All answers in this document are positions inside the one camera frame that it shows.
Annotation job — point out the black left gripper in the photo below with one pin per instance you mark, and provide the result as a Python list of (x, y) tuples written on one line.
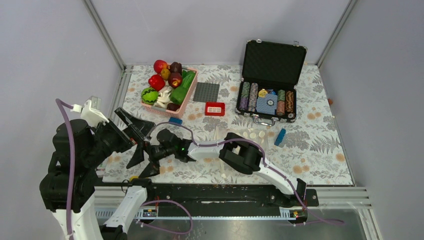
[(138, 129)]

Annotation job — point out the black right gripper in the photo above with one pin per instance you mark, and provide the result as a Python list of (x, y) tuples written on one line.
[(153, 168)]

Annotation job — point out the green watermelon toy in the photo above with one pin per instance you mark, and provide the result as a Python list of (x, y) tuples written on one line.
[(149, 96)]

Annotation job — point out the red bell pepper toy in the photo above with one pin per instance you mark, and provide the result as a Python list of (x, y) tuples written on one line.
[(156, 82)]

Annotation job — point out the dark red apple toy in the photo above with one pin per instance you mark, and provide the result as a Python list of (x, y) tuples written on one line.
[(175, 79)]

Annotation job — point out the yellow lemon toy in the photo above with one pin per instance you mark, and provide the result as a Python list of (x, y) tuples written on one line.
[(165, 74)]

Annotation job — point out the clear zip top bag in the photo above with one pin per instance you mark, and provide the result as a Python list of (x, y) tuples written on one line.
[(258, 136)]

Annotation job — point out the dark purple plum toy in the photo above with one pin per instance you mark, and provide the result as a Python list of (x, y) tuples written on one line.
[(175, 67)]

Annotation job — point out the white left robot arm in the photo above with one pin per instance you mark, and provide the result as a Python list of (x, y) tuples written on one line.
[(68, 189)]

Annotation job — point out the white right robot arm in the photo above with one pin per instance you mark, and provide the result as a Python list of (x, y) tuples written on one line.
[(243, 155)]

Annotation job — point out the dark eggplant toy in basket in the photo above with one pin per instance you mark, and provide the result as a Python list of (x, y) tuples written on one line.
[(173, 107)]

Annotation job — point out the blue lego brick near basket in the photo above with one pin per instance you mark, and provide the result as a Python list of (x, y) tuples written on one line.
[(175, 120)]

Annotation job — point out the white mushroom toy cluster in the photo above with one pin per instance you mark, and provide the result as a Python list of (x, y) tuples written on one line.
[(163, 98)]

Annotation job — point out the pink plastic basket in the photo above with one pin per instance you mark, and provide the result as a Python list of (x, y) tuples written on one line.
[(180, 112)]

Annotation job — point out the green bok choy toy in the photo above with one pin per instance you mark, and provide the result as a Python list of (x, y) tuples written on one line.
[(187, 78)]

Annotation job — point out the dark grey lego baseplate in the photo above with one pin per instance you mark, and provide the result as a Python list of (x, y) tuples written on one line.
[(206, 92)]

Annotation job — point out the red lego brick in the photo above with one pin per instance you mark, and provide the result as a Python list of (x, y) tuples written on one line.
[(216, 109)]

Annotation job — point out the blue playing card deck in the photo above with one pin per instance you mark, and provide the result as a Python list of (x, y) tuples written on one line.
[(267, 104)]

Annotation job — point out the black poker chip case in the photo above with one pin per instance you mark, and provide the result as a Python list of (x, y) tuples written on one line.
[(270, 68)]

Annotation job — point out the blue lego brick near case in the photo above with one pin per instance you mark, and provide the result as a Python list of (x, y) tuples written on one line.
[(280, 138)]

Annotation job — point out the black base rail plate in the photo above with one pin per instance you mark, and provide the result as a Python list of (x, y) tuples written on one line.
[(217, 200)]

